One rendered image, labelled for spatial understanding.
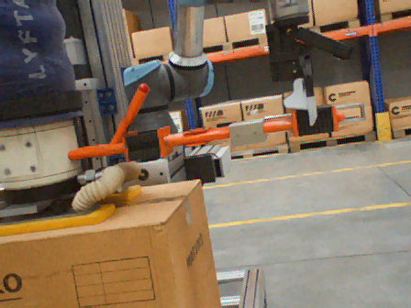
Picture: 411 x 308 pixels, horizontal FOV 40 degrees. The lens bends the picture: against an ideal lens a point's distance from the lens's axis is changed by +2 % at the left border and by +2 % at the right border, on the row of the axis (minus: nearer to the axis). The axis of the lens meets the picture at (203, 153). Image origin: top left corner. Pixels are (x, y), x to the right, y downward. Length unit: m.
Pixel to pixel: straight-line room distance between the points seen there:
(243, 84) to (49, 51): 8.42
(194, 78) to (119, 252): 0.75
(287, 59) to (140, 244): 0.45
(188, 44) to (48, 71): 0.56
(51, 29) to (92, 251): 0.46
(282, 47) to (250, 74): 8.42
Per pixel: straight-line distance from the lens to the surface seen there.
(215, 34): 8.31
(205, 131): 1.13
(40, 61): 1.19
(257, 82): 9.54
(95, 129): 1.80
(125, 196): 1.28
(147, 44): 8.47
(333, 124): 1.11
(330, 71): 9.57
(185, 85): 1.67
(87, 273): 1.10
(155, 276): 1.06
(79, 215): 1.13
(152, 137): 1.14
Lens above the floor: 1.17
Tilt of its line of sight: 7 degrees down
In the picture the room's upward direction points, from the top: 9 degrees counter-clockwise
